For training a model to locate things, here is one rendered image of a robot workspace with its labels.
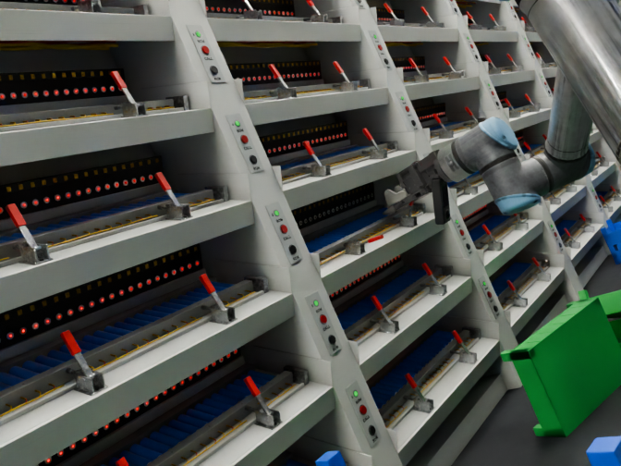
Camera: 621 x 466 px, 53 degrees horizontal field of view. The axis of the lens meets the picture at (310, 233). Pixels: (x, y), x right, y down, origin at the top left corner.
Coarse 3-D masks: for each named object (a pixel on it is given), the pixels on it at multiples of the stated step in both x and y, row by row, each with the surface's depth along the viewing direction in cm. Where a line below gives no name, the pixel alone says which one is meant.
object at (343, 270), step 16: (352, 208) 170; (368, 208) 176; (416, 208) 174; (432, 208) 173; (320, 224) 157; (432, 224) 166; (384, 240) 148; (400, 240) 152; (416, 240) 159; (352, 256) 138; (368, 256) 139; (384, 256) 146; (320, 272) 124; (336, 272) 129; (352, 272) 134; (368, 272) 140; (336, 288) 129
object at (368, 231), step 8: (408, 208) 171; (392, 216) 162; (376, 224) 156; (384, 224) 159; (392, 224) 160; (360, 232) 149; (368, 232) 152; (376, 232) 155; (336, 240) 143; (344, 240) 142; (352, 240) 146; (360, 240) 149; (328, 248) 137; (336, 248) 140; (344, 248) 142; (320, 256) 134; (328, 256) 136; (320, 264) 131
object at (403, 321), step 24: (384, 264) 171; (408, 264) 182; (432, 264) 177; (456, 264) 173; (360, 288) 160; (384, 288) 163; (408, 288) 159; (432, 288) 160; (456, 288) 163; (336, 312) 148; (360, 312) 149; (384, 312) 140; (408, 312) 150; (432, 312) 152; (360, 336) 138; (384, 336) 137; (408, 336) 142; (360, 360) 126; (384, 360) 133
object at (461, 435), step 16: (544, 304) 225; (560, 304) 222; (544, 320) 208; (528, 336) 197; (480, 384) 172; (496, 384) 170; (464, 400) 165; (480, 400) 161; (496, 400) 167; (448, 416) 158; (464, 416) 154; (480, 416) 158; (448, 432) 149; (464, 432) 151; (432, 448) 143; (448, 448) 144; (416, 464) 139; (432, 464) 138; (448, 464) 142
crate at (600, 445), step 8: (600, 440) 41; (608, 440) 41; (616, 440) 40; (592, 448) 41; (600, 448) 40; (608, 448) 40; (616, 448) 40; (328, 456) 61; (336, 456) 60; (592, 456) 40; (600, 456) 40; (608, 456) 40; (616, 456) 39; (320, 464) 60; (328, 464) 60; (336, 464) 60; (344, 464) 61; (592, 464) 41; (600, 464) 40; (608, 464) 40; (616, 464) 39
